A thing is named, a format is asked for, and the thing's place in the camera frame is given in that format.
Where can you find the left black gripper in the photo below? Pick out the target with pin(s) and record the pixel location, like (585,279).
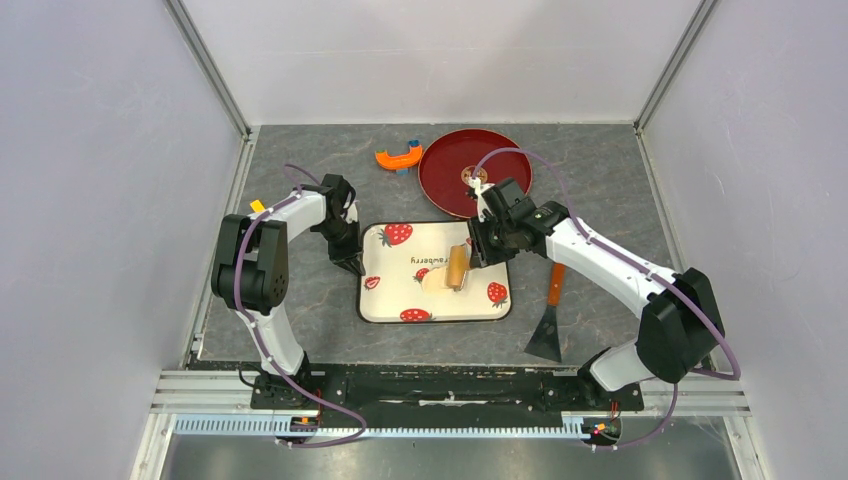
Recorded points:
(348,255)

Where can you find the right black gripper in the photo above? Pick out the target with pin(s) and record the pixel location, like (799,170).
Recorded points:
(486,256)

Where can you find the strawberry pattern tray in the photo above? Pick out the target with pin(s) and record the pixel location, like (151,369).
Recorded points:
(406,270)

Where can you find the wooden dough roller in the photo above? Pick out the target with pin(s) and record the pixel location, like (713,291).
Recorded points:
(457,267)

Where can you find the white dough piece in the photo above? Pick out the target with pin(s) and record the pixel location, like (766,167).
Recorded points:
(434,281)

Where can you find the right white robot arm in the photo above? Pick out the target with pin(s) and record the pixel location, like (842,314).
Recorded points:
(680,323)

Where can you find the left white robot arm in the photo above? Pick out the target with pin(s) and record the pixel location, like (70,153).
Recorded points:
(250,270)

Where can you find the red round plate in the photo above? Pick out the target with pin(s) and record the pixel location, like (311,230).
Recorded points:
(447,164)

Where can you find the yellow block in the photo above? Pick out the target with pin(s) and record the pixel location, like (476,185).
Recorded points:
(257,207)

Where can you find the orange U-shaped toy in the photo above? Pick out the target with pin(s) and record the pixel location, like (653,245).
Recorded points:
(401,162)

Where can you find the orange handled scraper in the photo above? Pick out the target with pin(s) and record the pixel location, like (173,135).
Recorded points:
(544,342)

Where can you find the white toothed cable strip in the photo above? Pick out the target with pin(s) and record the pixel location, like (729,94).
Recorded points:
(285,426)

